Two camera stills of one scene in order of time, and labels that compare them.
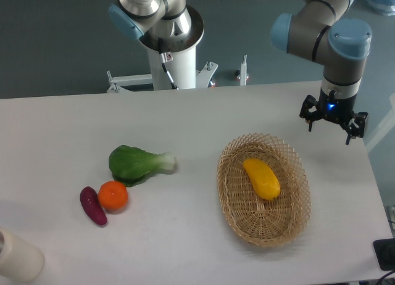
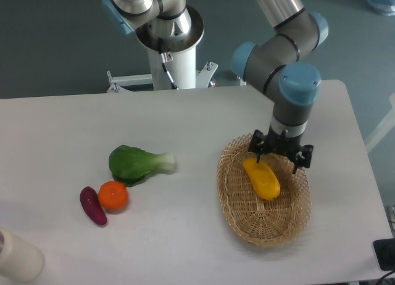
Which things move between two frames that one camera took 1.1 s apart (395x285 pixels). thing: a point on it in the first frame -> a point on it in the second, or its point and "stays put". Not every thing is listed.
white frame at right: (386, 126) stays put
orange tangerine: (113, 196) stays put
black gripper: (336, 108) -> (284, 145)
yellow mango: (263, 180) stays put
